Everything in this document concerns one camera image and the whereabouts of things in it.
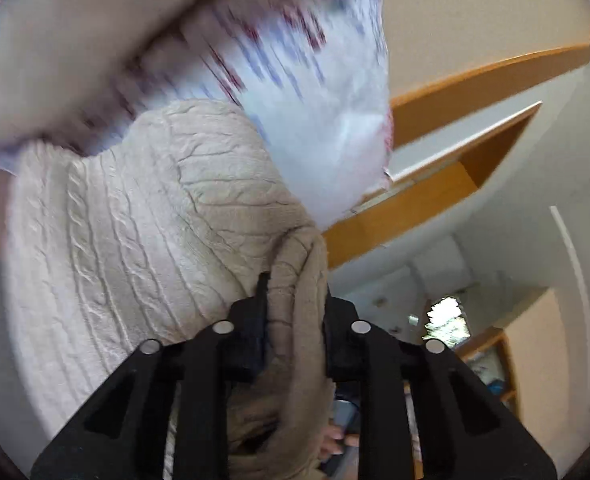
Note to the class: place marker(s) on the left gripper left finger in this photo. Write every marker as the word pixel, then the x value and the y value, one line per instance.
pixel 165 401

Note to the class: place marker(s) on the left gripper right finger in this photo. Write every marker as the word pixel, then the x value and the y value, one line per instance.
pixel 421 408

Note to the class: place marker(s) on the beige cable-knit sweater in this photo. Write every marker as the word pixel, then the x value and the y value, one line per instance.
pixel 156 237

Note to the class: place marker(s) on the person's right hand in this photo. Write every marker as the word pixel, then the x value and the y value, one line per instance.
pixel 334 441

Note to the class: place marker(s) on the left floral pillow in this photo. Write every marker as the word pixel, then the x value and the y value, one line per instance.
pixel 54 52

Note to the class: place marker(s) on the floral pillow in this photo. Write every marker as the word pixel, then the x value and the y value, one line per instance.
pixel 54 52
pixel 312 75

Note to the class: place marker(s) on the right floral pillow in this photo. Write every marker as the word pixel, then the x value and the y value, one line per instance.
pixel 312 75

